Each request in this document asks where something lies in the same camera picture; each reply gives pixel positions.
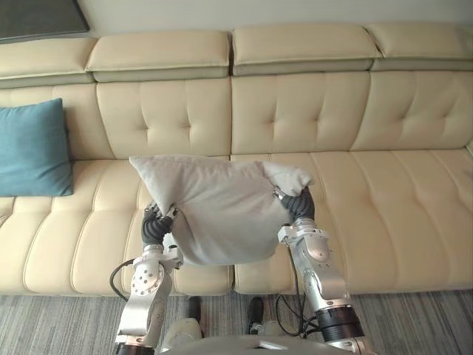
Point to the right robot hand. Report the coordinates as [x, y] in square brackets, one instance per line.
[300, 208]

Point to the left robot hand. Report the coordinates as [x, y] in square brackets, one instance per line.
[153, 228]

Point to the light grey cushion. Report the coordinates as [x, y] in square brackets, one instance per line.
[221, 211]

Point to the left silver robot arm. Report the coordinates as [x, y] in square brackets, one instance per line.
[148, 292]

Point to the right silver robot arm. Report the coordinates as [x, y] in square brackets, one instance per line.
[320, 273]

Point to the left dark robot foot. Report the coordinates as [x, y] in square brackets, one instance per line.
[193, 307]

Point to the dark robot foot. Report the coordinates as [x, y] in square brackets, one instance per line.
[193, 307]
[256, 308]

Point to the cream leather sofa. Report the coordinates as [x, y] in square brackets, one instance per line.
[258, 122]

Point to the right dark robot foot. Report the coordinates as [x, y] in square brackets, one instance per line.
[256, 308]

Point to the silver robot body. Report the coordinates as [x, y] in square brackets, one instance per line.
[236, 342]

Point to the teal cushion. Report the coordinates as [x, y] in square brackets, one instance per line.
[32, 148]

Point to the dark framed wall picture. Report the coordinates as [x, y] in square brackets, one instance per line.
[40, 18]

